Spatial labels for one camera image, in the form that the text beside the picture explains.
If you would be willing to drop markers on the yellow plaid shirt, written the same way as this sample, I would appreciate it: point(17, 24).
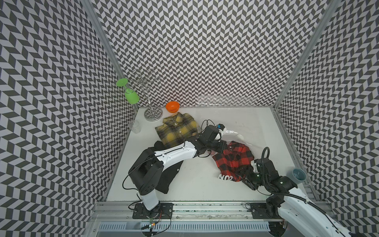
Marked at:
point(176, 129)

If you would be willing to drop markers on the red black plaid shirt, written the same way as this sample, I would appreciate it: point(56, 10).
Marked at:
point(235, 156)

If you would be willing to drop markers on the aluminium front rail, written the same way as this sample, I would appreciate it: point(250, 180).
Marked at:
point(187, 211)

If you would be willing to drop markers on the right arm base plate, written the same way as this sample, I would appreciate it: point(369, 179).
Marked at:
point(263, 210)

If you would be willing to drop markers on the green plastic wine glass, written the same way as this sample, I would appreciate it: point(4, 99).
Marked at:
point(131, 96)

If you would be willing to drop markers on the clear glass cup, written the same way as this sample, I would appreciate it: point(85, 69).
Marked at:
point(135, 126)

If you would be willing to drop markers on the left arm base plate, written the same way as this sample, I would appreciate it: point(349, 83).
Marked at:
point(162, 211)

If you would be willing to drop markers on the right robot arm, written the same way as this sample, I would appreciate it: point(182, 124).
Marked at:
point(289, 203)

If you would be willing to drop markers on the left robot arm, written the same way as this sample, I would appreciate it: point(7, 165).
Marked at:
point(147, 170)

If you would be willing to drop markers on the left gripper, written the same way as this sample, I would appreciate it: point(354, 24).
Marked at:
point(223, 145)

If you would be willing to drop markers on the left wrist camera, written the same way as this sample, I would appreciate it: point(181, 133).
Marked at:
point(220, 133)

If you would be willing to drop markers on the orange bowl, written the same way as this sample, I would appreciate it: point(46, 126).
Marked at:
point(172, 107)

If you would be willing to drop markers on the teal mug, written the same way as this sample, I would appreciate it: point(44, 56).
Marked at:
point(299, 176)

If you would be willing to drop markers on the chrome glass holder stand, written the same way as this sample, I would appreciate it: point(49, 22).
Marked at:
point(145, 80)

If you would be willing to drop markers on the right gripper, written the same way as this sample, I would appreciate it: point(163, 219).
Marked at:
point(248, 182)

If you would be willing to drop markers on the clear plastic vacuum bag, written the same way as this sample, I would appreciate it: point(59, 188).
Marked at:
point(239, 127)

